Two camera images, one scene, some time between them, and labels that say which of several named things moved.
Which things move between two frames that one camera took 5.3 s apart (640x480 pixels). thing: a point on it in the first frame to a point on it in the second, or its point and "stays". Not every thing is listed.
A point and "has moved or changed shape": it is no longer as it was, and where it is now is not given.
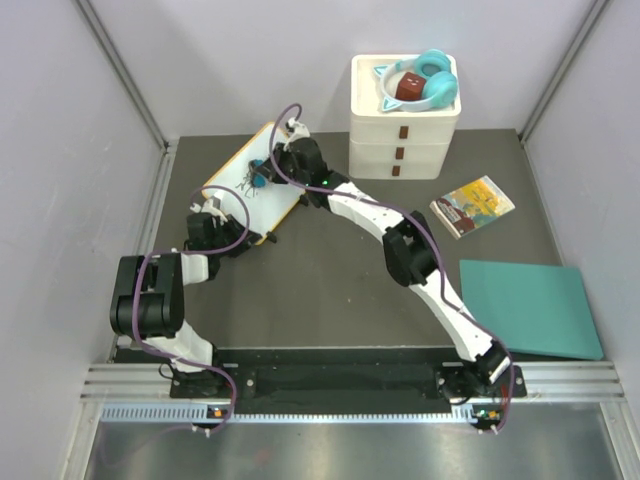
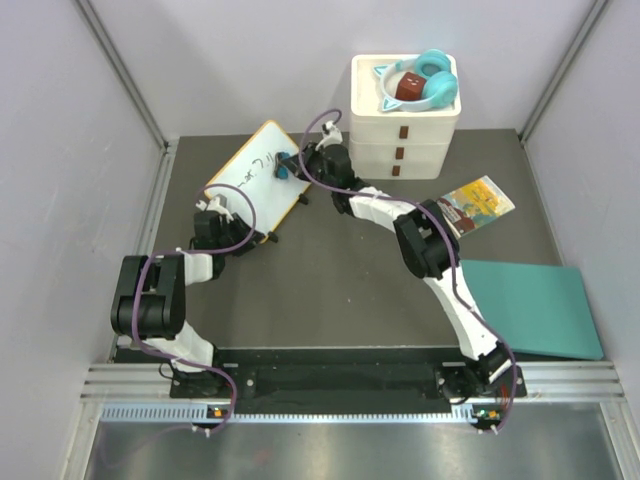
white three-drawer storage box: (394, 144) stays
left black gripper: (250, 239) stays
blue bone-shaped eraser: (259, 173) has moved or changed shape
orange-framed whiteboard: (258, 209) stays
